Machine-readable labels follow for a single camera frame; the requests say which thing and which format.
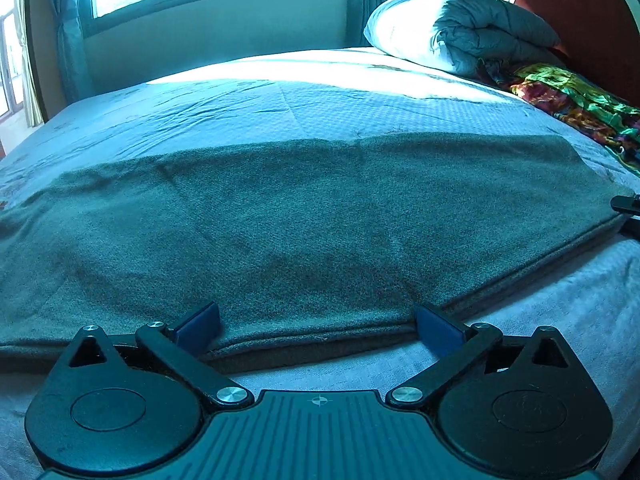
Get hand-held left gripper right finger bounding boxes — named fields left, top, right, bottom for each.
left=386, top=303, right=572, bottom=407

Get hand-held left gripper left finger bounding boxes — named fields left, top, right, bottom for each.
left=67, top=301, right=254, bottom=407

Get grey-green pants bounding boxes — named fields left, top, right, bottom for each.
left=0, top=135, right=627, bottom=361

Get colourful patterned cloth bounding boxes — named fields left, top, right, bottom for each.
left=476, top=58, right=640, bottom=177

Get red white arched headboard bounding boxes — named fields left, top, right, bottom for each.
left=456, top=0, right=640, bottom=113

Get folded white grey duvet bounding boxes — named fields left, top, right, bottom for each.
left=363, top=0, right=564, bottom=77

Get bed with pale sheet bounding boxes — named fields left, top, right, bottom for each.
left=0, top=46, right=640, bottom=480

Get hallway window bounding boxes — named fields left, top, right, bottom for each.
left=0, top=7, right=25, bottom=118

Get pale hallway curtain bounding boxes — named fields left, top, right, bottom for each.
left=14, top=0, right=47, bottom=127

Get dark long curtain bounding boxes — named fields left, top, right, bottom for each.
left=44, top=0, right=97, bottom=106
left=346, top=0, right=385, bottom=50

